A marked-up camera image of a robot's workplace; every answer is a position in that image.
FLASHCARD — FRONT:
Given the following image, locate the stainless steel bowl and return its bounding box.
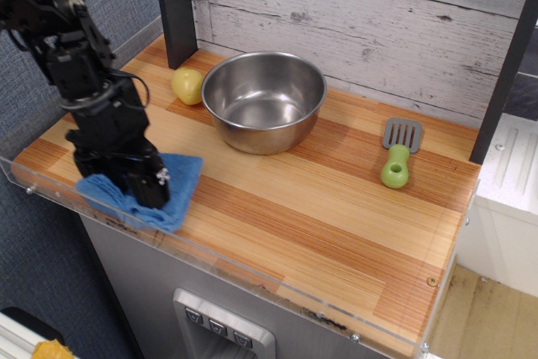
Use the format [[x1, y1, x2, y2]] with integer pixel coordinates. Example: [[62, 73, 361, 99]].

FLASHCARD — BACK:
[[201, 51, 328, 155]]

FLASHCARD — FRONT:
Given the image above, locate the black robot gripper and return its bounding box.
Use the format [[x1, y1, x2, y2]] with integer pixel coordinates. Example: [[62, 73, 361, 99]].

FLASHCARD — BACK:
[[62, 85, 170, 209]]

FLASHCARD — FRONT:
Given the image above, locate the yellow toy potato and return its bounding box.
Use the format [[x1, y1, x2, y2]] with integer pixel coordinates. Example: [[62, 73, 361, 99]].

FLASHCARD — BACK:
[[171, 67, 204, 106]]

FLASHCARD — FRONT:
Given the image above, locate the yellow object bottom left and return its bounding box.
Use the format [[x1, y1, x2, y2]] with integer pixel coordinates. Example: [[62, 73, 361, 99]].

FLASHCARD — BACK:
[[30, 340, 76, 359]]

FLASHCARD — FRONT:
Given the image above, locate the grey green toy spatula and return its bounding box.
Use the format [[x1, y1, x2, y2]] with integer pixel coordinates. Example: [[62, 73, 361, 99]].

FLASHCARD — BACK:
[[380, 117, 422, 189]]

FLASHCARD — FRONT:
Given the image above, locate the dark right frame post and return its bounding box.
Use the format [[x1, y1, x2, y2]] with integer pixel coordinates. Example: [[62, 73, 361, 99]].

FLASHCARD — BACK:
[[469, 0, 537, 164]]

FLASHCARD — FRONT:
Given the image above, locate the blue microfiber cloth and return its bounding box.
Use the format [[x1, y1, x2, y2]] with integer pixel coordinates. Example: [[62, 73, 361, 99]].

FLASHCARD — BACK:
[[76, 153, 203, 232]]

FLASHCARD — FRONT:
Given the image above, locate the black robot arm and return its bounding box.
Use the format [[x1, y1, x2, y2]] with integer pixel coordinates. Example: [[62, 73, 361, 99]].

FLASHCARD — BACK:
[[1, 0, 170, 209]]

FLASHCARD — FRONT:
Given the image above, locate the white toy sink counter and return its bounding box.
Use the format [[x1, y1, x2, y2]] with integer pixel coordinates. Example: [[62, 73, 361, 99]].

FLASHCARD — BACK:
[[455, 114, 537, 296]]

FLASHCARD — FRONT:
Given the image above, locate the black white bottom-left equipment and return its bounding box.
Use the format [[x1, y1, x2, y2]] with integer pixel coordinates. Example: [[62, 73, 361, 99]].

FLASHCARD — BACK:
[[0, 313, 65, 359]]

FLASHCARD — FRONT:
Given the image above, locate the silver toy fridge cabinet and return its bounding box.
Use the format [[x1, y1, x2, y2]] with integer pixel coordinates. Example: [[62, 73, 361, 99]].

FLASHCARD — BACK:
[[78, 211, 388, 359]]

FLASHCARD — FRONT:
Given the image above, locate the grey dispenser button panel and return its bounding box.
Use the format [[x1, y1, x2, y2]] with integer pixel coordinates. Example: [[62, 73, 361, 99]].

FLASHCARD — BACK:
[[173, 288, 277, 358]]

